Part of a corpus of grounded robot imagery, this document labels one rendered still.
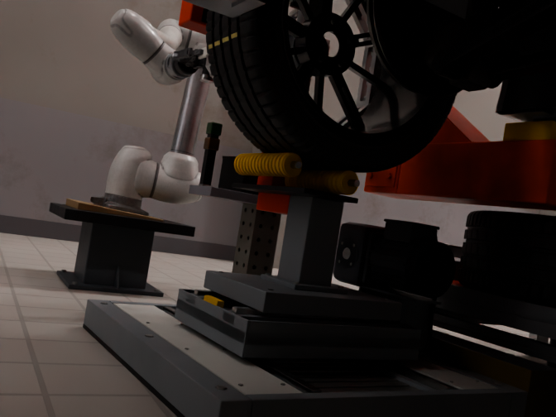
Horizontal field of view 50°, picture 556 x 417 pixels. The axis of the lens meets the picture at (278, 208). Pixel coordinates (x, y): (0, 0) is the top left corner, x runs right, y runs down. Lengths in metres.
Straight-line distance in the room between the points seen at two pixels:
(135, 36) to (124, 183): 0.69
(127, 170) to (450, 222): 4.15
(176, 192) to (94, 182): 2.03
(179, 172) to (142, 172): 0.15
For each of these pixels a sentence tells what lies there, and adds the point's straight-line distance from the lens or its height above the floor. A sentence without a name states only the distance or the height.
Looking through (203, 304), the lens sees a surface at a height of 0.16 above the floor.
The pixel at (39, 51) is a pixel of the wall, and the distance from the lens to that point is 4.54.
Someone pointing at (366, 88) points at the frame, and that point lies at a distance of 1.84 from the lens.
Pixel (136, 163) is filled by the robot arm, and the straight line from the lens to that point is 2.50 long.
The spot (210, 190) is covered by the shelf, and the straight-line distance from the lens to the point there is 1.88.
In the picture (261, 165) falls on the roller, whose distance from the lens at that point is 1.46.
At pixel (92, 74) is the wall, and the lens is 4.57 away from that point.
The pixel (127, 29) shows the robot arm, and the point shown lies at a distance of 2.04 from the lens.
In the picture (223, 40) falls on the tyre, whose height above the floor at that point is 0.76.
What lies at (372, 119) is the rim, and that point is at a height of 0.69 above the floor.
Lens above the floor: 0.38
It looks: 1 degrees up
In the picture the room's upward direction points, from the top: 9 degrees clockwise
